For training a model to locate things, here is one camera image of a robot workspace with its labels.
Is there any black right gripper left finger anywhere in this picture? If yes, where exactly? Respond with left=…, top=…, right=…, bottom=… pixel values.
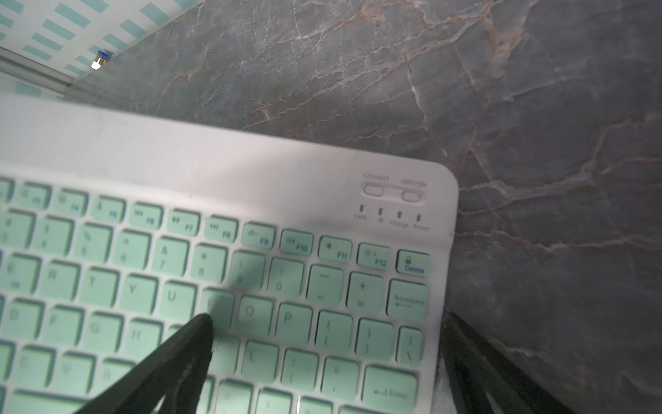
left=77, top=313, right=214, bottom=414

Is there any brass blue pneumatic fitting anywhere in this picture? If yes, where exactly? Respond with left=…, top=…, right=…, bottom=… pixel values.
left=91, top=50, right=111, bottom=71

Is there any green key keyboard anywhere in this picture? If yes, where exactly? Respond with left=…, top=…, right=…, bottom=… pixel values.
left=1, top=95, right=459, bottom=413

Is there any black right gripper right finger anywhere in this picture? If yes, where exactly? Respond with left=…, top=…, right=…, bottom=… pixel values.
left=441, top=312, right=572, bottom=413

